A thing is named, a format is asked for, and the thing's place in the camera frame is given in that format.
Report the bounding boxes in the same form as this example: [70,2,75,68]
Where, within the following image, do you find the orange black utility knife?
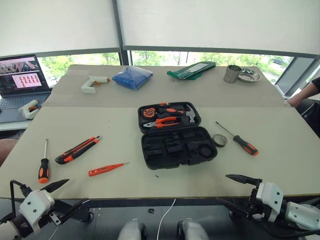
[54,135,103,165]

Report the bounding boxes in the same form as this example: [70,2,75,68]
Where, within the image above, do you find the black chair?
[300,98,320,139]

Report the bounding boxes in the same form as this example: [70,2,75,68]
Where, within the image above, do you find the bystander's bare hand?
[285,96,305,109]

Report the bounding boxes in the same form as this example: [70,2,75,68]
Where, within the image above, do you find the dark window post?
[111,0,134,67]

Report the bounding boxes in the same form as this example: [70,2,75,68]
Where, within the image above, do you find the open laptop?
[0,54,53,124]

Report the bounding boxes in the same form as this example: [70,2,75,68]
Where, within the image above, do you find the screwdriver with silver shaft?
[37,138,51,184]

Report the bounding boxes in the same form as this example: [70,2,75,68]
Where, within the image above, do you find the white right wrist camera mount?
[255,182,285,223]

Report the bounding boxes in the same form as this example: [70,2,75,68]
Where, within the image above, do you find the grey slanted window panel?
[274,56,320,97]

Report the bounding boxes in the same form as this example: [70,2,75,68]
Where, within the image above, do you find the green flat package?
[166,61,217,82]

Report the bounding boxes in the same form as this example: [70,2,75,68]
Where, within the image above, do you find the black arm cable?
[0,179,33,225]
[254,219,320,239]

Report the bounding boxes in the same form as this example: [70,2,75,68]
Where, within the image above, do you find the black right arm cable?
[254,219,320,239]

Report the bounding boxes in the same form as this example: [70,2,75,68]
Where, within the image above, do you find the steel round dish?
[237,68,262,84]

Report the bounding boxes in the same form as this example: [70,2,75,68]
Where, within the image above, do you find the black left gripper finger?
[39,178,70,194]
[59,197,90,224]

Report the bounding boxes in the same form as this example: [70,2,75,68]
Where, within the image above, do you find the screwdriver with long dark shaft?
[215,120,260,157]

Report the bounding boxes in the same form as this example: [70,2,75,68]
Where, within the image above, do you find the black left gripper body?
[36,198,67,229]

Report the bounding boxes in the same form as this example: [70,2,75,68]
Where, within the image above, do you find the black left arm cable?
[0,179,33,225]

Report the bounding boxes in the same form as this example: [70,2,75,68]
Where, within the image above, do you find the bare skin coloured limb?
[0,138,19,168]

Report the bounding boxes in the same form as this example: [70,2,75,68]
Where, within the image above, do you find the grey tape roll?
[211,133,229,148]

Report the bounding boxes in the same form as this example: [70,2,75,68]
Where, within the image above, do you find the black tool case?
[136,100,219,171]

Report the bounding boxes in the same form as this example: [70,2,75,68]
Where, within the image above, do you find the orange voltage tester pen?
[87,161,130,178]

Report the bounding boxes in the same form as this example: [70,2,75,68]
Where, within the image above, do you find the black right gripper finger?
[215,197,251,219]
[225,173,263,186]

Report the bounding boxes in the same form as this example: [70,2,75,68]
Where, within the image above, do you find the wide white roller blind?
[116,0,320,56]

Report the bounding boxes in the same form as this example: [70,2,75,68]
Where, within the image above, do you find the grey rounded shape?
[117,218,148,240]
[176,218,210,240]

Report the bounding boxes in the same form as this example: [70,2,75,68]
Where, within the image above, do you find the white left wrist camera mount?
[18,190,56,233]

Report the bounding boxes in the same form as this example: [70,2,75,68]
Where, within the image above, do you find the black table frame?
[0,196,320,209]

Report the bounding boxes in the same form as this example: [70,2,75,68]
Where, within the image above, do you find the white cable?
[156,198,177,240]

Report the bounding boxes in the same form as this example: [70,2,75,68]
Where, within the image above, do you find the white glue gun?
[80,75,112,95]
[17,98,41,120]

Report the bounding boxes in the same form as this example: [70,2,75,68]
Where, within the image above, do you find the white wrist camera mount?
[18,190,56,233]
[255,182,285,223]

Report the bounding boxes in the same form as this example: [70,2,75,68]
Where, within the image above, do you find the orange black tape measure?
[142,105,157,119]

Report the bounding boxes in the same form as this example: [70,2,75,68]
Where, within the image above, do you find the blue bag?
[111,65,154,91]

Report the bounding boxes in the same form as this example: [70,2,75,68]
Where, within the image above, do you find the steel cup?
[222,64,243,84]

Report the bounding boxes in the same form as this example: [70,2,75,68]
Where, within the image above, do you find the claw hammer with black handle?
[159,104,197,124]

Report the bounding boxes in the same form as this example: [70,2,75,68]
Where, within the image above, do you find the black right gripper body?
[246,184,271,223]

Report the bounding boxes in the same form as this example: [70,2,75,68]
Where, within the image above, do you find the orange handled pliers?
[143,116,185,130]

